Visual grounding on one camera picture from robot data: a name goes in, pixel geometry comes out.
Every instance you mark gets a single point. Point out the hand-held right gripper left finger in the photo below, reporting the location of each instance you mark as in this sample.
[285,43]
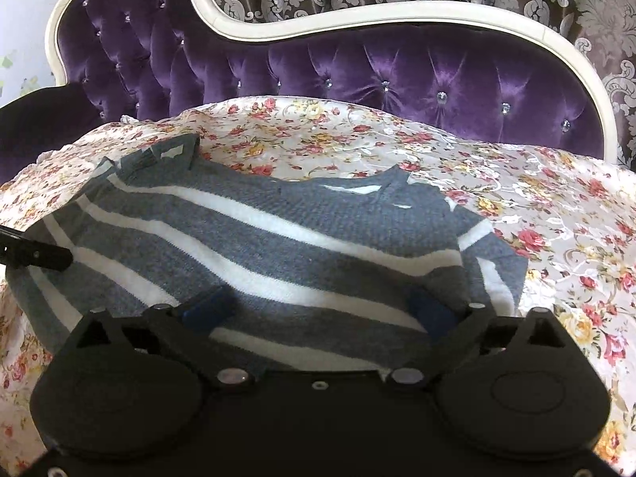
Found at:
[208,308]

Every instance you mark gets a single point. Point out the purple tufted headboard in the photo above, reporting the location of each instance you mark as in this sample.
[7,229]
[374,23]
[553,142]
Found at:
[397,74]

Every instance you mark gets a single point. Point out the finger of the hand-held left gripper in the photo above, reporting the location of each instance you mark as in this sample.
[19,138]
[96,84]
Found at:
[42,256]

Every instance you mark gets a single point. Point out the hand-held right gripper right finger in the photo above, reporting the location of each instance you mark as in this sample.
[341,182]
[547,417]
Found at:
[433,315]

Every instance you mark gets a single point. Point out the floral printed blanket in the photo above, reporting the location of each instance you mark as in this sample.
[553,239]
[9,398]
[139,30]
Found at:
[546,218]

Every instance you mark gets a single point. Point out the grey white striped cardigan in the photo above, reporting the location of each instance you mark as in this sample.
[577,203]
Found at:
[298,248]

